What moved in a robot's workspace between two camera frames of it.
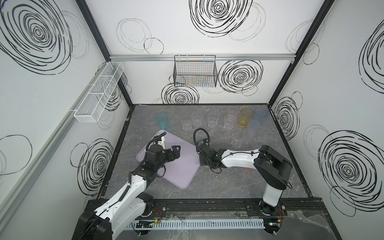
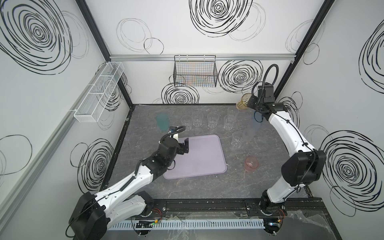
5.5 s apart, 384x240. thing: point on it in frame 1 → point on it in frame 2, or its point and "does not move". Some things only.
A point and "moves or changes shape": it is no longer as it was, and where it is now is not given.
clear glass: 229,118 does not move
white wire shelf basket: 92,106 does not move
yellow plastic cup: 246,115 → 242,104
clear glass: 186,120 does not move
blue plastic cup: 260,113 does not move
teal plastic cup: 162,118 does not move
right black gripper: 202,152 → 252,101
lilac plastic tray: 181,171 moves or changes shape
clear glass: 236,142 does not move
